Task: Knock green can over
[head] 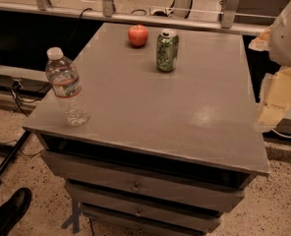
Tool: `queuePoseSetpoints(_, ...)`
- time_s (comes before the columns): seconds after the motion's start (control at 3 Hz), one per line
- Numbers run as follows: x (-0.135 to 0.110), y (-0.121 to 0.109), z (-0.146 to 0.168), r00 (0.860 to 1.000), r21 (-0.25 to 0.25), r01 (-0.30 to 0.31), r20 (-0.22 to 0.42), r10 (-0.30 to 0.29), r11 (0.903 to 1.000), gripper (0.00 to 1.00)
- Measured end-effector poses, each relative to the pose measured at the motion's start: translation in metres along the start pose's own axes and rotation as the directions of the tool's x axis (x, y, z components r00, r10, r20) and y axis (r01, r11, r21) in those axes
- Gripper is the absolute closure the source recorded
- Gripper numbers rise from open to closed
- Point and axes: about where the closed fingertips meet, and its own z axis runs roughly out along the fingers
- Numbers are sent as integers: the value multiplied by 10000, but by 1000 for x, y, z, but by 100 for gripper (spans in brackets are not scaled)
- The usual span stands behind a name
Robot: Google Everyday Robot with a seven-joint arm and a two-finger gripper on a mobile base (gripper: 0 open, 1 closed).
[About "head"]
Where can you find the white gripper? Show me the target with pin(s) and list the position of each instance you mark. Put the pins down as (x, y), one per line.
(287, 38)

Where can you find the grey drawer cabinet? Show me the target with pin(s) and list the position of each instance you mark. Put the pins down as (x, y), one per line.
(163, 153)

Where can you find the clear plastic water bottle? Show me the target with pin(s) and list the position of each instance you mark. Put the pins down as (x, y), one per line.
(64, 78)

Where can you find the green soda can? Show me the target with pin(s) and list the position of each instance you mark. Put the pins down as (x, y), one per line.
(167, 50)

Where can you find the white power strip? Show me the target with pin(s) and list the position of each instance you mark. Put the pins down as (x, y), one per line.
(160, 11)

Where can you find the red apple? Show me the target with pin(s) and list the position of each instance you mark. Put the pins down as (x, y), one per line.
(138, 35)

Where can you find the black shoe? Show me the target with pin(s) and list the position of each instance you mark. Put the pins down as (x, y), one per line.
(14, 209)

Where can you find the black metal stand leg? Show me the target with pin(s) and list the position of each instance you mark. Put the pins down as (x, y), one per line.
(8, 151)

